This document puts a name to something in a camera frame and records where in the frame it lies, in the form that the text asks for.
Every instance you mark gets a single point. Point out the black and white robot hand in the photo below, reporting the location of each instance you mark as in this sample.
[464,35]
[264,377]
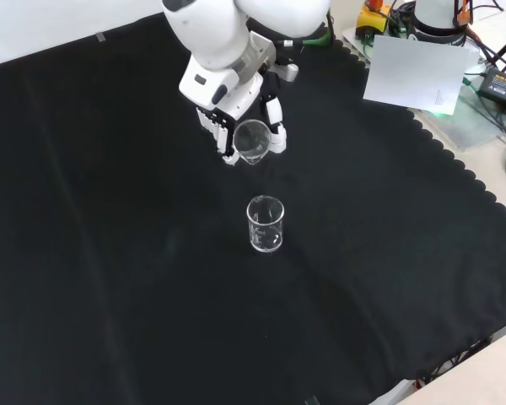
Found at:
[206,86]

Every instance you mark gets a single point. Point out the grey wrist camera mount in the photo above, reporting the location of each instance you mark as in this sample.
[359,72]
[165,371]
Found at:
[287,71]

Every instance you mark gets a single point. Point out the white paper sheet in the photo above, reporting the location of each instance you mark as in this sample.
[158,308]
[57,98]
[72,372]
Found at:
[417,71]

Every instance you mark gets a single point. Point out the black bench cloth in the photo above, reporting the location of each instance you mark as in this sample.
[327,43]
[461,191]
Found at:
[152,253]

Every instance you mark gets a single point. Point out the grey tape piece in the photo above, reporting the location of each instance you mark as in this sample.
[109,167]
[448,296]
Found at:
[101,37]

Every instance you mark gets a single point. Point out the clear plastic sheet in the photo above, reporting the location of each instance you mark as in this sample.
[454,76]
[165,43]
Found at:
[476,122]

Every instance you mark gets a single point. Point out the clear glass beaker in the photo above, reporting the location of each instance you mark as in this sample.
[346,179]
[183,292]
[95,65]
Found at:
[265,228]
[253,143]

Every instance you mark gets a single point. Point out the black power adapter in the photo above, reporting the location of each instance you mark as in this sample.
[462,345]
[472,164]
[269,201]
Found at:
[504,86]

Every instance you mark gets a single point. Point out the yellow stop button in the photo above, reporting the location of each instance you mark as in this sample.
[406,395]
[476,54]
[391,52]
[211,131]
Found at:
[373,19]

